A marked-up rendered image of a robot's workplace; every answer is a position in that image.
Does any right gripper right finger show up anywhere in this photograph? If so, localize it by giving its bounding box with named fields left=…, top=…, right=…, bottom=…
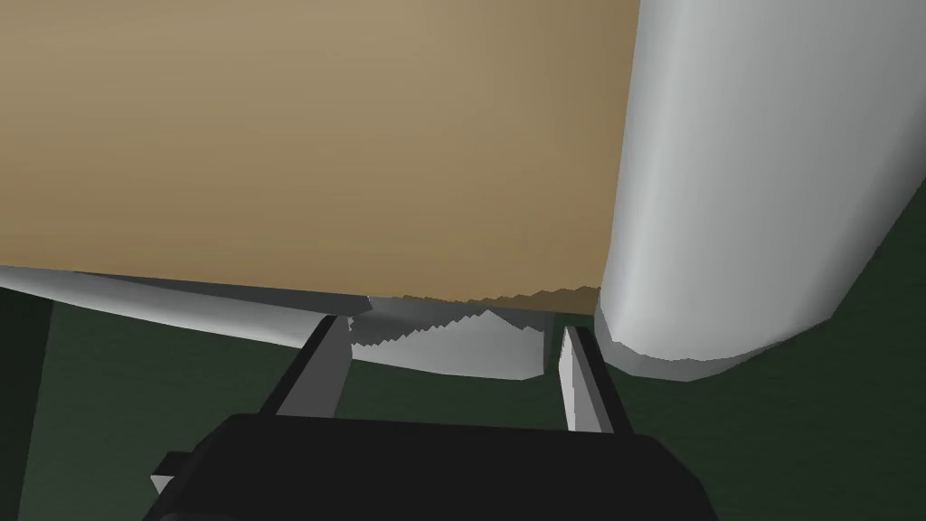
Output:
left=557, top=326, right=635, bottom=436

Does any tan flat panel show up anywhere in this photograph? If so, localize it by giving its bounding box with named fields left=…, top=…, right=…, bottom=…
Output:
left=0, top=0, right=642, bottom=316

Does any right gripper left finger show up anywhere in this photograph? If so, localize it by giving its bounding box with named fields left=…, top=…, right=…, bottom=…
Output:
left=259, top=314, right=354, bottom=420

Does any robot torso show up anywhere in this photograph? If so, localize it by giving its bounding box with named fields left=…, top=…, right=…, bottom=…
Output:
left=592, top=0, right=926, bottom=384

